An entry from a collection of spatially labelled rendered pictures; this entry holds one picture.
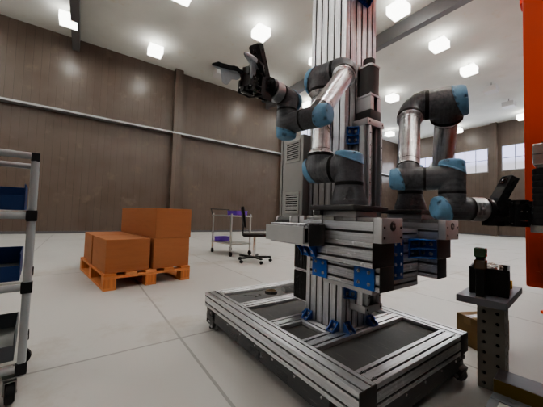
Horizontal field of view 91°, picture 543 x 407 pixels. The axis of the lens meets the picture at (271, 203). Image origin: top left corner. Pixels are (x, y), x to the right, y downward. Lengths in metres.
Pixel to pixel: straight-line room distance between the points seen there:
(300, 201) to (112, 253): 2.14
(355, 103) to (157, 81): 11.16
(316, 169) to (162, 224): 2.31
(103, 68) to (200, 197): 5.70
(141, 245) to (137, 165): 8.25
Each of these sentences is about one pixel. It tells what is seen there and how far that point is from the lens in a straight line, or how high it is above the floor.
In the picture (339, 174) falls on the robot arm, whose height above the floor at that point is 0.94.
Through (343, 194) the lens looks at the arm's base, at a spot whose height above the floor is 0.86.
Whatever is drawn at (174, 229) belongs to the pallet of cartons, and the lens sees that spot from 3.27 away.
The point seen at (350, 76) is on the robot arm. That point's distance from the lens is 1.22.
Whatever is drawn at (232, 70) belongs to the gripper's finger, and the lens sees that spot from 0.97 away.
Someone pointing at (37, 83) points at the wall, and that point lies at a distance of 11.77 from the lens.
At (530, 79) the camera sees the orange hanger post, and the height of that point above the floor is 1.35.
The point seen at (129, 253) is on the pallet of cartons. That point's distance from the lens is 3.15.
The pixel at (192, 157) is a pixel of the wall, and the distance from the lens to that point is 11.85.
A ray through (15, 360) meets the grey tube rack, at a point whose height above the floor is 0.15.
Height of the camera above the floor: 0.77
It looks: 3 degrees up
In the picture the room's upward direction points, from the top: 2 degrees clockwise
